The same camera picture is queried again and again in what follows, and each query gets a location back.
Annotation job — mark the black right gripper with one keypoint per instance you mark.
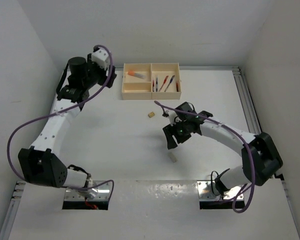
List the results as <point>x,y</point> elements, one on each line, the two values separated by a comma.
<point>169,131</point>

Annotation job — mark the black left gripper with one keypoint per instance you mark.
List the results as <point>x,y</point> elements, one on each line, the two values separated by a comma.
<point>103,72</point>

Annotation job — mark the grey speckled eraser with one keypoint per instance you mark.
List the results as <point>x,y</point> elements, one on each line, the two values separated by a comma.
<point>172,157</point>

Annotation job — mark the orange highlighter marker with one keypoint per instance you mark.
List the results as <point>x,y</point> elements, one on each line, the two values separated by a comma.
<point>136,74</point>

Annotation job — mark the small tan eraser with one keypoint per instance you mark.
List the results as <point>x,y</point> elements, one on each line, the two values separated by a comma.
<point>151,114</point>

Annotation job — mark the blue gel pen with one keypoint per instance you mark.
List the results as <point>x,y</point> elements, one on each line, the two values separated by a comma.
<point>170,82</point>

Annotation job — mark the red gel pen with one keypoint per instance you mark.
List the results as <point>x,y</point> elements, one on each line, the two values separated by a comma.
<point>163,83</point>

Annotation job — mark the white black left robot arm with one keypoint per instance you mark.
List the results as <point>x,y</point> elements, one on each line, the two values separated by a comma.
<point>40,163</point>

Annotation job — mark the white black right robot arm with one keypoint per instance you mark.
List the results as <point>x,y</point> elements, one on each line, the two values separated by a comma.
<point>258,152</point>

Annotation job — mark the cream wooden compartment tray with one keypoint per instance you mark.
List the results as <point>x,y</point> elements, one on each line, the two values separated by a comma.
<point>134,88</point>

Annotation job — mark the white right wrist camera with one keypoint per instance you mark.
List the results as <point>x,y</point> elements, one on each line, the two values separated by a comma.
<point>172,116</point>

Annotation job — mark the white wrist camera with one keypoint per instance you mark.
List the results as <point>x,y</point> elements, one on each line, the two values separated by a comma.
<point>172,116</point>
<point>101,58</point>

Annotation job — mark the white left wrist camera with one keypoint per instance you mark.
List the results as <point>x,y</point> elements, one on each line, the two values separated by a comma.
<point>101,58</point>

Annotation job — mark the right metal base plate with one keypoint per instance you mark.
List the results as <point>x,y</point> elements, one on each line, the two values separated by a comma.
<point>208,192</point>

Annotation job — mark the metal base plate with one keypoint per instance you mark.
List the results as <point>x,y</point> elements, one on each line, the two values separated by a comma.
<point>100,193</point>
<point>208,192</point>

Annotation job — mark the aluminium frame rail right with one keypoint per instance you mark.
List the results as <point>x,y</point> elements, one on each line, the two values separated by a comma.
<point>248,107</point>

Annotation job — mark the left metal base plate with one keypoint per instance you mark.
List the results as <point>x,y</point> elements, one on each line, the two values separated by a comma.
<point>100,193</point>

